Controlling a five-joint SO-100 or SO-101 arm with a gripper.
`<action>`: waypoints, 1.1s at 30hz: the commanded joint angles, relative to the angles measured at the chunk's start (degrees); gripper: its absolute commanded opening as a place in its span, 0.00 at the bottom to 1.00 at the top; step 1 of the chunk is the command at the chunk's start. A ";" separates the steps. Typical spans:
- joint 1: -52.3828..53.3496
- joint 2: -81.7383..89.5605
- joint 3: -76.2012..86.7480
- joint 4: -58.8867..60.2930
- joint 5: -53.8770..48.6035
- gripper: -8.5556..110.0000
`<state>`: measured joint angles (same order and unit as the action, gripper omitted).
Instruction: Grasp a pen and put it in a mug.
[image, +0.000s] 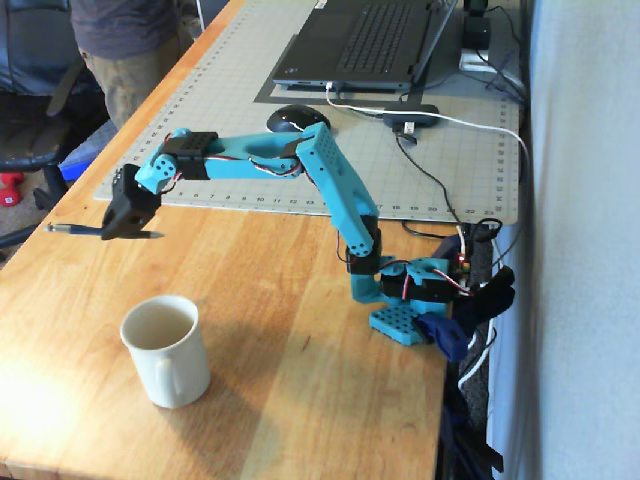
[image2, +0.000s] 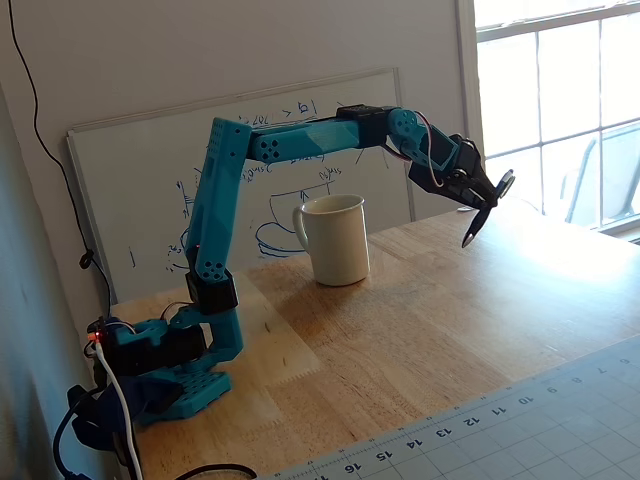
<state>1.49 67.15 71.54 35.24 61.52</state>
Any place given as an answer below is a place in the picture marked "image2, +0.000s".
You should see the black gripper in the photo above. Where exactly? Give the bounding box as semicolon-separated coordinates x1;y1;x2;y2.
407;133;501;210

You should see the black pen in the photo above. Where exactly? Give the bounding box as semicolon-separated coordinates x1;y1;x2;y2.
460;169;516;248

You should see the white ceramic mug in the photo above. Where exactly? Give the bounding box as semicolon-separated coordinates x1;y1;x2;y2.
291;194;371;289

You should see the outdoor patio chair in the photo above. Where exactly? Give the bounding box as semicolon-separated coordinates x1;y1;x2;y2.
558;122;640;232

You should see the grey cutting mat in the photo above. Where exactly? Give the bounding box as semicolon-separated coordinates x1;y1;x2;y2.
264;337;640;480

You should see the whiteboard with blue writing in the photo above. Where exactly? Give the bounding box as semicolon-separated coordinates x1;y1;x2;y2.
66;67;416;306

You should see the blue table clamp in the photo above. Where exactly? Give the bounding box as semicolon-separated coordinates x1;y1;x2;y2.
69;374;184;451

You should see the white window frame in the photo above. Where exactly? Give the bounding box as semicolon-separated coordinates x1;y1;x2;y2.
455;0;640;247

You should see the black looped cable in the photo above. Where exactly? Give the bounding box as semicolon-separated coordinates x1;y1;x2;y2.
172;464;257;480

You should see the white usb cable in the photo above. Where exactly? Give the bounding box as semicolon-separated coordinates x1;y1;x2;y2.
93;343;144;480

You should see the thin black wall cable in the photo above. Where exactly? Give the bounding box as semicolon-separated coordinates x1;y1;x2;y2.
8;0;117;306

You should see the blue cable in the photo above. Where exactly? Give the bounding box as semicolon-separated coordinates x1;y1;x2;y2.
51;394;89;480

